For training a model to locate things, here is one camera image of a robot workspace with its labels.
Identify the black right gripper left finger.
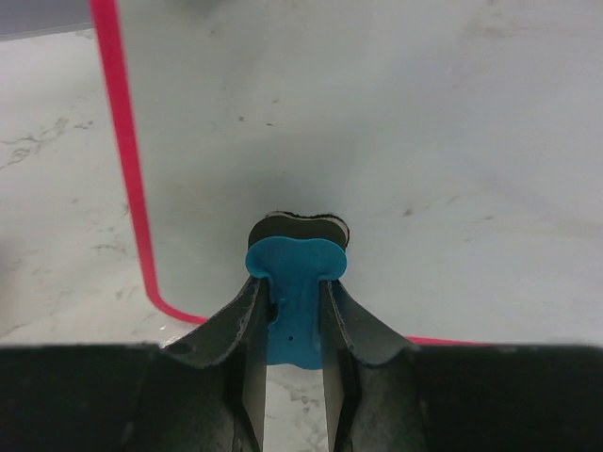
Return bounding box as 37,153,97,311
1,278,269,451

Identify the blue whiteboard eraser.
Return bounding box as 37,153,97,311
245,211,350,370

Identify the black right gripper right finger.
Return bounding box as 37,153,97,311
319,282,602,451

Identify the pink framed whiteboard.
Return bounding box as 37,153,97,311
90,1,602,344

